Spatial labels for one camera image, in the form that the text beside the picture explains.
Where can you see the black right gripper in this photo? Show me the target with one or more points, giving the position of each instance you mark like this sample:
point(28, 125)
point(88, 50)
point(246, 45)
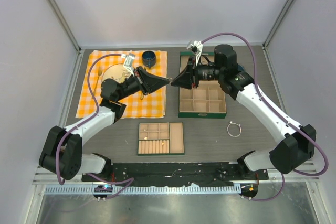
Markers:
point(189, 77)

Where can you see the cream plate with branch pattern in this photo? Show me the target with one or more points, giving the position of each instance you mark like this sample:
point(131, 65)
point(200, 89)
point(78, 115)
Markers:
point(116, 72)

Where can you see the aluminium front rail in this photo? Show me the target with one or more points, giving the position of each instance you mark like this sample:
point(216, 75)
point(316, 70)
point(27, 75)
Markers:
point(83, 184)

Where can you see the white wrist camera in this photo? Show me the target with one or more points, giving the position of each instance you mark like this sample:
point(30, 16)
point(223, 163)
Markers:
point(128, 62)
point(196, 47)

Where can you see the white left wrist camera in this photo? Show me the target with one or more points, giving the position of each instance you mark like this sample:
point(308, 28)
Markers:
point(128, 62)

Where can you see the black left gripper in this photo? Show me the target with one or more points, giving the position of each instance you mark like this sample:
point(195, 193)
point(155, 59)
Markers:
point(148, 82)

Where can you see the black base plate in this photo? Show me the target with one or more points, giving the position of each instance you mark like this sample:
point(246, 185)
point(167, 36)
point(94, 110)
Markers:
point(206, 174)

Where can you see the yellow white checkered cloth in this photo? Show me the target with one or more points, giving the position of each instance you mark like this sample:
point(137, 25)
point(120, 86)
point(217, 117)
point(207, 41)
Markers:
point(138, 105)

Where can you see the gold fork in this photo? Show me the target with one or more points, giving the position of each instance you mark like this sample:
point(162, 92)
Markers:
point(99, 73)

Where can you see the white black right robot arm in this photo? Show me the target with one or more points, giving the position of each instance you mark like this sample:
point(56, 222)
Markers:
point(295, 143)

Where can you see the blue ceramic bowl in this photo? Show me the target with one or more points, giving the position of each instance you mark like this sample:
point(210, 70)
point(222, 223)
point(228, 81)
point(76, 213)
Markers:
point(241, 68)

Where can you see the green jewelry tray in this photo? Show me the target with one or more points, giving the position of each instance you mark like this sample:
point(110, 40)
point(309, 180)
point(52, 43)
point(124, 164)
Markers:
point(161, 139)

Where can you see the dark blue ceramic mug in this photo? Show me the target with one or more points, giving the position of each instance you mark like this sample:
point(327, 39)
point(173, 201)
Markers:
point(149, 59)

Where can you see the green jewelry box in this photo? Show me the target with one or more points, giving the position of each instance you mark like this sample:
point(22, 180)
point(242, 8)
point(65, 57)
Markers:
point(207, 101)

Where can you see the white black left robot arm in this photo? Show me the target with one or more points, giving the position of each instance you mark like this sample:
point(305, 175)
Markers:
point(62, 153)

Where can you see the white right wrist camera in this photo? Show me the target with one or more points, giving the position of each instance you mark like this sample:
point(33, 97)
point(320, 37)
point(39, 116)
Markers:
point(196, 47)

